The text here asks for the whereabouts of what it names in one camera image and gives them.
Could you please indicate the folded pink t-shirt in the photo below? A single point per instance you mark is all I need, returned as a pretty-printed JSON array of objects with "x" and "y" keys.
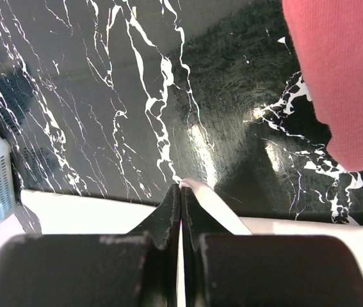
[{"x": 328, "y": 40}]

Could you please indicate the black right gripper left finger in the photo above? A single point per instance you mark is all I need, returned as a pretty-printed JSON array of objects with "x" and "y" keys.
[{"x": 138, "y": 268}]

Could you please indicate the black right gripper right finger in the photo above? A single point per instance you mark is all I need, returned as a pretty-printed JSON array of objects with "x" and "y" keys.
[{"x": 224, "y": 269}]

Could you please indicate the white Coca-Cola t-shirt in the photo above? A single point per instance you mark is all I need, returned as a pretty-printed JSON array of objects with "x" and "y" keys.
[{"x": 68, "y": 214}]

